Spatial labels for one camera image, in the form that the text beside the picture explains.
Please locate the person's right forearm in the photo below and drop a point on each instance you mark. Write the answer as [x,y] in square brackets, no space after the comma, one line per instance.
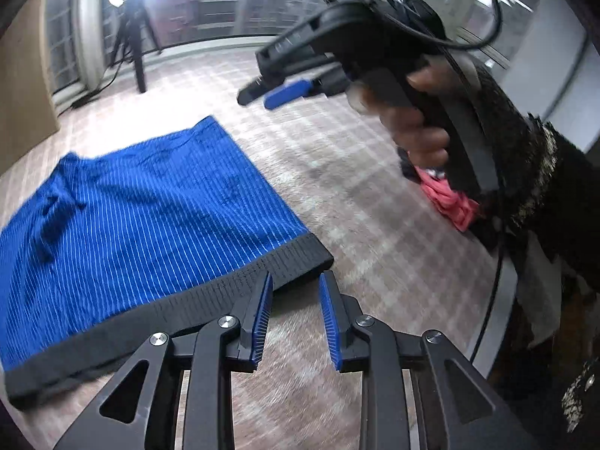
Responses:
[539,173]

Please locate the pink garment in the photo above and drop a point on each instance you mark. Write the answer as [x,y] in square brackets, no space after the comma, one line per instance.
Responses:
[450,201]

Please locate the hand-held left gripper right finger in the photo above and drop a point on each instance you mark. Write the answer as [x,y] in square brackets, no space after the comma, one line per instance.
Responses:
[329,323]

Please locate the person's right hand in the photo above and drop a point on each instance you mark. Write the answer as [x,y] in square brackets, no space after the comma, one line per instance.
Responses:
[417,136]

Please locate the black garment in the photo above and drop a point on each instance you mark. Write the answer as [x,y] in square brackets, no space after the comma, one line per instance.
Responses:
[407,168]

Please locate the black tripod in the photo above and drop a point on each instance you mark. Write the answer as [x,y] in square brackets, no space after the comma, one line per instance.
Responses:
[139,70]

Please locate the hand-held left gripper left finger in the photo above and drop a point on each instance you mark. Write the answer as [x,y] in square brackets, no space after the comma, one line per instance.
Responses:
[262,318]

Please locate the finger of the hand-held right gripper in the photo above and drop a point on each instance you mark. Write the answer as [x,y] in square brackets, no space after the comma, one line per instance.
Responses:
[286,93]
[251,93]

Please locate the white cloth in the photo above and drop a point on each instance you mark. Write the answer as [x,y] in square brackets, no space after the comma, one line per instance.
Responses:
[539,281]

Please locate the black power adapter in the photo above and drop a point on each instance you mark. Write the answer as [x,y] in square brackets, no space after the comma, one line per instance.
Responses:
[80,101]

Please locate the apartment buildings outside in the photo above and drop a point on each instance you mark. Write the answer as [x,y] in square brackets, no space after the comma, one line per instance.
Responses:
[211,4]

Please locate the white window frame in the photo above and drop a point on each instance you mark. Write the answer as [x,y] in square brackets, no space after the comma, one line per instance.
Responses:
[86,33]

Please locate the blue striped shorts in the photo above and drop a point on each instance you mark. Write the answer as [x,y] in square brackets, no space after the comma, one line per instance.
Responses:
[140,206]

